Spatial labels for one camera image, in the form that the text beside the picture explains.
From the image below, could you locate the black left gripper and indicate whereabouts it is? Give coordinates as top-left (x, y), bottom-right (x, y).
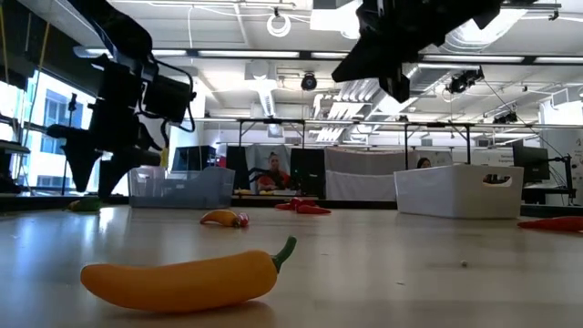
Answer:
top-left (45, 56), bottom-right (164, 201)

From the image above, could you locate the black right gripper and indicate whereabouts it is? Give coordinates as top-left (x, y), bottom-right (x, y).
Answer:
top-left (332, 0), bottom-right (505, 104)

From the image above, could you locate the green toy pepper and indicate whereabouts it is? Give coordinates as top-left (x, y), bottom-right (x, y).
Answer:
top-left (66, 196), bottom-right (104, 213)

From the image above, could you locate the black round ceiling device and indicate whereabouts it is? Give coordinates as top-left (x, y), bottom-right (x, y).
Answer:
top-left (300, 71), bottom-right (319, 92)

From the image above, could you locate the black tripod stand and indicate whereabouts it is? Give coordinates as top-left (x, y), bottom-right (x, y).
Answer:
top-left (61, 92), bottom-right (79, 133)

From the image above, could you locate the grey translucent plastic basket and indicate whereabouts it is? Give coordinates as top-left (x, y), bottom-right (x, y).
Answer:
top-left (128, 165), bottom-right (237, 210)

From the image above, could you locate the white cloth partition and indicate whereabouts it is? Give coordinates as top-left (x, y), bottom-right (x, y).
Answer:
top-left (324, 147), bottom-right (420, 202)

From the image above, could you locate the black upright panel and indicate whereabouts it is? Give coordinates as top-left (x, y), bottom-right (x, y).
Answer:
top-left (226, 145), bottom-right (250, 192)

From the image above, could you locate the grey cloth partition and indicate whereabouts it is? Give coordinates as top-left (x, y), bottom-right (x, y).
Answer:
top-left (245, 144), bottom-right (292, 192)

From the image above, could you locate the white plastic basket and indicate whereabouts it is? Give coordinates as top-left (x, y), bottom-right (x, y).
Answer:
top-left (394, 163), bottom-right (526, 220)

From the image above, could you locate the black metal stand frame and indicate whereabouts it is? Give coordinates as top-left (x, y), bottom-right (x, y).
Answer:
top-left (236, 118), bottom-right (307, 148)
top-left (403, 121), bottom-right (474, 166)

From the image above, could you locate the black ceiling camera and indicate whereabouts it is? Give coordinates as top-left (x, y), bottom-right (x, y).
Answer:
top-left (445, 67), bottom-right (486, 96)

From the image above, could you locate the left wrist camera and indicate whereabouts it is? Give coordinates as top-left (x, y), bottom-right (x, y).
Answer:
top-left (143, 72), bottom-right (198, 136)

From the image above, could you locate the white cable coil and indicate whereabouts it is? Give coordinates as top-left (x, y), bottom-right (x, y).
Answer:
top-left (266, 13), bottom-right (292, 39)

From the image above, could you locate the silver ventilation duct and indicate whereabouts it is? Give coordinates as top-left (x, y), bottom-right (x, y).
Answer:
top-left (409, 8), bottom-right (529, 97)

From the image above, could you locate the black aluminium rig frame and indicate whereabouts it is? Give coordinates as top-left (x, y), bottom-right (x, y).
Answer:
top-left (0, 193), bottom-right (583, 219)

